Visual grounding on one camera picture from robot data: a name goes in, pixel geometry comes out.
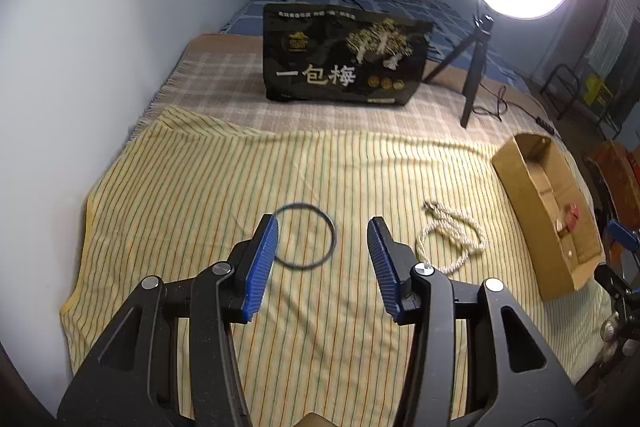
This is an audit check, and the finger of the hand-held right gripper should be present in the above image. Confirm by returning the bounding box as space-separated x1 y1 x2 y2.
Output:
594 263 640 309
607 220 640 259

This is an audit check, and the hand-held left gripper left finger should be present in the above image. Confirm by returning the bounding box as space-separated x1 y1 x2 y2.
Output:
56 213 280 427

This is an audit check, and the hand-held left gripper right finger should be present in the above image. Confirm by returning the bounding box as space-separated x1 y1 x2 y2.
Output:
366 216 588 427

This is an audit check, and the dark thin bangle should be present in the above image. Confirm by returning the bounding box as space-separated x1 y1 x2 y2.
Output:
270 203 338 270

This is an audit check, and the white pearl necklace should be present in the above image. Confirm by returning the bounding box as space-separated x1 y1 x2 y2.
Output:
416 201 488 275

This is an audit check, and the cardboard box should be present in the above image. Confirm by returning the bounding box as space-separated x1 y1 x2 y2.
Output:
491 133 605 300

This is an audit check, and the orange cloth-covered furniture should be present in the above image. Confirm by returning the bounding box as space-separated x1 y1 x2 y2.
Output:
587 142 640 228

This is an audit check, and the yellow striped cloth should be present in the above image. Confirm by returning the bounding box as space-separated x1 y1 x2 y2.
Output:
59 104 613 427

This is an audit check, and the black clothes rack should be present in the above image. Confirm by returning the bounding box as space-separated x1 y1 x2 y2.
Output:
542 0 638 122

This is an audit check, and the beige checked blanket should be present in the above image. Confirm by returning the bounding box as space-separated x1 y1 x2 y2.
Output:
132 34 581 158

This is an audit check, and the white striped towel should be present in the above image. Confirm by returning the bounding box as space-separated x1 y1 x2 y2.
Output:
587 0 631 78

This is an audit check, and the black tripod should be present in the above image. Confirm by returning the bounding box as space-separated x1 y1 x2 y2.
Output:
422 2 496 130

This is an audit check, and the black printed snack bag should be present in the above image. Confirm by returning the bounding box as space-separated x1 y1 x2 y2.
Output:
262 3 435 106

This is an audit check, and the blue patterned bed sheet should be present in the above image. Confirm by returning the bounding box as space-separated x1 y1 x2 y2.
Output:
217 0 546 95

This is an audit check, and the black cable with inline switch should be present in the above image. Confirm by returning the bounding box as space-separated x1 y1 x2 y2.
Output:
472 84 556 135

